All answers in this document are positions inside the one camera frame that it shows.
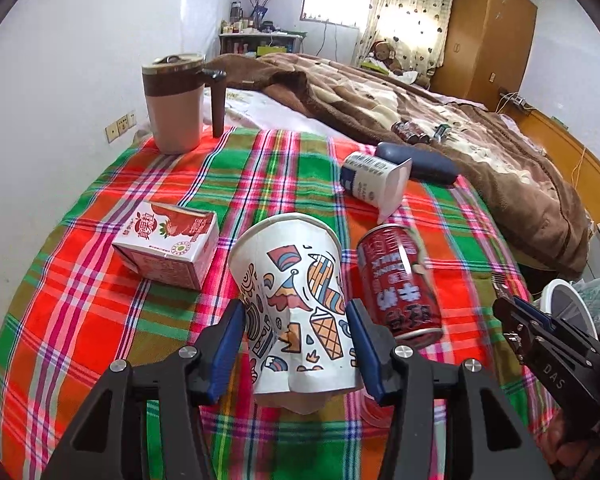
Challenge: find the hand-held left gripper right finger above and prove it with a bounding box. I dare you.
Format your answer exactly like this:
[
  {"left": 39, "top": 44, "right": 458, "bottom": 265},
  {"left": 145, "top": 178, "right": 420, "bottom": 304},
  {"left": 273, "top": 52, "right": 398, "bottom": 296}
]
[{"left": 344, "top": 299, "right": 556, "bottom": 480}]

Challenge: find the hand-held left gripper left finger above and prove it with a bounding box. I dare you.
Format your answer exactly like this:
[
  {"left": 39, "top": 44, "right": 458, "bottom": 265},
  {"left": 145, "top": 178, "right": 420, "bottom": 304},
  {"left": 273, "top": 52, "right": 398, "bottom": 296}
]
[{"left": 42, "top": 299, "right": 247, "bottom": 480}]

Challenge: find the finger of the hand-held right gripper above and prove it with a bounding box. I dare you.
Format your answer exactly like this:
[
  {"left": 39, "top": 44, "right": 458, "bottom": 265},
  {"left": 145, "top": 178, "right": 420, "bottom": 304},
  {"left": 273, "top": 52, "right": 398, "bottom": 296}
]
[
  {"left": 511, "top": 296, "right": 600, "bottom": 357},
  {"left": 492, "top": 296, "right": 547, "bottom": 362}
]

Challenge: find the white rimmed trash bin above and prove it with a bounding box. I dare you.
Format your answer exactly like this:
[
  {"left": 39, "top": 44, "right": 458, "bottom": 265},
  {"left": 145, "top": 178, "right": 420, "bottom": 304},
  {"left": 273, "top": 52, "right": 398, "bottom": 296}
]
[{"left": 540, "top": 279, "right": 600, "bottom": 341}]

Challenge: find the red drink can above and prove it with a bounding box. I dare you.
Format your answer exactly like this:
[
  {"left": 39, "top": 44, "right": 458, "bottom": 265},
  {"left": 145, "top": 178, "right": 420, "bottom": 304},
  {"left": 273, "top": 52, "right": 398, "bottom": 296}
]
[{"left": 356, "top": 224, "right": 443, "bottom": 351}]

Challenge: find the printed paper cup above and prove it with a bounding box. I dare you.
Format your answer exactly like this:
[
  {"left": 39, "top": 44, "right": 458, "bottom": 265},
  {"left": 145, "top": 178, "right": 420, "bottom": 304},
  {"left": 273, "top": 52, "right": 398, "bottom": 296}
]
[{"left": 227, "top": 212, "right": 366, "bottom": 413}]

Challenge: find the pink strawberry drink carton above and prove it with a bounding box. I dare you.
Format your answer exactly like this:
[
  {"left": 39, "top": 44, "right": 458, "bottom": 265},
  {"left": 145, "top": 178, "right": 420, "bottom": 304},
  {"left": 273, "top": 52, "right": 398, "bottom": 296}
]
[{"left": 111, "top": 200, "right": 220, "bottom": 291}]

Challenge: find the white yogurt cup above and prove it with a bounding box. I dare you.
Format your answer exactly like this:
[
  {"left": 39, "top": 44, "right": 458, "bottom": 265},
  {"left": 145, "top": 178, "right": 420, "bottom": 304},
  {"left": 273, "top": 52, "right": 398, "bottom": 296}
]
[{"left": 340, "top": 151, "right": 413, "bottom": 225}]

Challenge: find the person's right hand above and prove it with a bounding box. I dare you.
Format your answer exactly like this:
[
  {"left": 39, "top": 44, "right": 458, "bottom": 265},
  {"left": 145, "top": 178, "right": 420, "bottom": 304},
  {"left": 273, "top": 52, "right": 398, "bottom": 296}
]
[{"left": 539, "top": 404, "right": 600, "bottom": 480}]

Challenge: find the plaid tablecloth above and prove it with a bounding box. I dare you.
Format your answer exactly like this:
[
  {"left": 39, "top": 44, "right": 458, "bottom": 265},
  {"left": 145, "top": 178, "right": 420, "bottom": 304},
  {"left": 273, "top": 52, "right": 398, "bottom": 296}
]
[{"left": 0, "top": 127, "right": 546, "bottom": 480}]

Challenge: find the brown blanket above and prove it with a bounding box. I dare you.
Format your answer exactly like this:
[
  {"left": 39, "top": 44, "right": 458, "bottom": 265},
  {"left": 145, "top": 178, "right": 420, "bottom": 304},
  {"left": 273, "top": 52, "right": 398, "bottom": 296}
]
[{"left": 204, "top": 52, "right": 591, "bottom": 278}]

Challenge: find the wooden headboard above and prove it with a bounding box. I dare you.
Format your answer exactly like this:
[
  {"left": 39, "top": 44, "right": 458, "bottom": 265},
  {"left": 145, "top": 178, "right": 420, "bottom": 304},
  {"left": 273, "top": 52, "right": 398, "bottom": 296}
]
[{"left": 510, "top": 105, "right": 600, "bottom": 226}]

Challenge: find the dark glasses case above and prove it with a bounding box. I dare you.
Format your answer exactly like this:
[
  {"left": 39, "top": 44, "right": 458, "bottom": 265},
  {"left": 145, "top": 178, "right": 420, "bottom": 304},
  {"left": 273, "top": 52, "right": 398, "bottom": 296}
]
[{"left": 375, "top": 141, "right": 458, "bottom": 187}]

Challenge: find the dark red can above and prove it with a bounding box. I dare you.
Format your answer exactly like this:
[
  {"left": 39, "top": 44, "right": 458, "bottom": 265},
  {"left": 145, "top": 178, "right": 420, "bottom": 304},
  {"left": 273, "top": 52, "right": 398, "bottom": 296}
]
[{"left": 391, "top": 121, "right": 431, "bottom": 144}]

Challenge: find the floral white bedsheet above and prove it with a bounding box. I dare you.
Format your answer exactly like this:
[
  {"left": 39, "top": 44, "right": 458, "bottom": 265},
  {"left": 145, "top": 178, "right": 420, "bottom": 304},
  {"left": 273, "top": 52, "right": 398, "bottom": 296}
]
[{"left": 223, "top": 87, "right": 348, "bottom": 140}]

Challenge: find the brown beige thermos mug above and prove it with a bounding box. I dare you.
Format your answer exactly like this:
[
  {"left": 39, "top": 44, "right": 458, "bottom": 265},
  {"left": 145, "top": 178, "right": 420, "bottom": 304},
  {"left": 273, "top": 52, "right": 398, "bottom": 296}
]
[{"left": 141, "top": 52, "right": 228, "bottom": 155}]

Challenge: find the wooden wardrobe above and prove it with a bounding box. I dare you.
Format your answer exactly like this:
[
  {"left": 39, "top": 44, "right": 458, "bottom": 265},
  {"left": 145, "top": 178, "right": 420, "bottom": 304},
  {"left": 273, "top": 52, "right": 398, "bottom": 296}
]
[{"left": 430, "top": 0, "right": 538, "bottom": 111}]

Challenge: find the brown teddy bear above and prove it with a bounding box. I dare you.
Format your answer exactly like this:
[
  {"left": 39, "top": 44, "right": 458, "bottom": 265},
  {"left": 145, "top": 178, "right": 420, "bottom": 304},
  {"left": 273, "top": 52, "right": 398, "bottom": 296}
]
[{"left": 367, "top": 40, "right": 431, "bottom": 88}]

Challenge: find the cluttered dressing table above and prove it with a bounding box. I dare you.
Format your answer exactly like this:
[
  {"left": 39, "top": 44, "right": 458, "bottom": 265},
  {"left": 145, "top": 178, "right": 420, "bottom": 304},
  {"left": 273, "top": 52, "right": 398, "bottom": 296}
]
[{"left": 219, "top": 30, "right": 308, "bottom": 56}]

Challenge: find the heart patterned curtain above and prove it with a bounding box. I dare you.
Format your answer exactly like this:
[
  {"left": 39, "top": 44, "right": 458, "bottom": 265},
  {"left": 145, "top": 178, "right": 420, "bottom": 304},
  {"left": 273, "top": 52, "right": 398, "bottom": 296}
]
[{"left": 355, "top": 0, "right": 456, "bottom": 73}]

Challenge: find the window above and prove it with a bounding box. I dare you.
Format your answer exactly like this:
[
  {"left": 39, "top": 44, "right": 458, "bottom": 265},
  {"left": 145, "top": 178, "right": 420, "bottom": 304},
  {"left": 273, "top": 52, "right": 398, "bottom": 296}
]
[{"left": 300, "top": 0, "right": 373, "bottom": 26}]

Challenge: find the power strip with cables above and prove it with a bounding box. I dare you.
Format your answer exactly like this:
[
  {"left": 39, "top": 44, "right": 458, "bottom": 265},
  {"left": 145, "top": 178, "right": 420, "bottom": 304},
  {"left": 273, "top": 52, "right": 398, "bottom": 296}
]
[{"left": 499, "top": 89, "right": 531, "bottom": 110}]

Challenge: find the wall socket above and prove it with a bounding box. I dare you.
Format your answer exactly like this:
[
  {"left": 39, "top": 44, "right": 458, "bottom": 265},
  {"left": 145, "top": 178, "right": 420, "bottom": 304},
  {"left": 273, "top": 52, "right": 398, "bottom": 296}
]
[{"left": 105, "top": 110, "right": 137, "bottom": 143}]

